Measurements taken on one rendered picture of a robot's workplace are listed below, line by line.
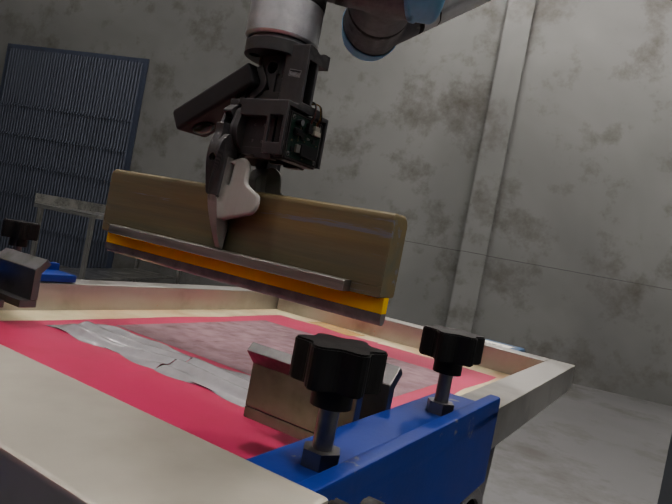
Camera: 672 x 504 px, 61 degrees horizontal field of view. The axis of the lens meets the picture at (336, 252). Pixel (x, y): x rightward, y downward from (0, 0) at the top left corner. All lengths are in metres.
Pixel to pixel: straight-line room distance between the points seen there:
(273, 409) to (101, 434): 0.23
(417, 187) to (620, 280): 2.60
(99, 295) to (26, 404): 0.65
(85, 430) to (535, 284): 7.12
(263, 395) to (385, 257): 0.17
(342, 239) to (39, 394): 0.35
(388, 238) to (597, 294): 6.88
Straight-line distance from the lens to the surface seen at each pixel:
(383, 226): 0.50
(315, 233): 0.53
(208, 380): 0.55
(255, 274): 0.58
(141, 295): 0.89
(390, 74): 7.76
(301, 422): 0.39
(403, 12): 0.64
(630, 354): 7.46
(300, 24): 0.60
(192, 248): 0.61
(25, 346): 0.62
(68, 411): 0.20
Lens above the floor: 1.11
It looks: 1 degrees down
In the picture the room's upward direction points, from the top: 11 degrees clockwise
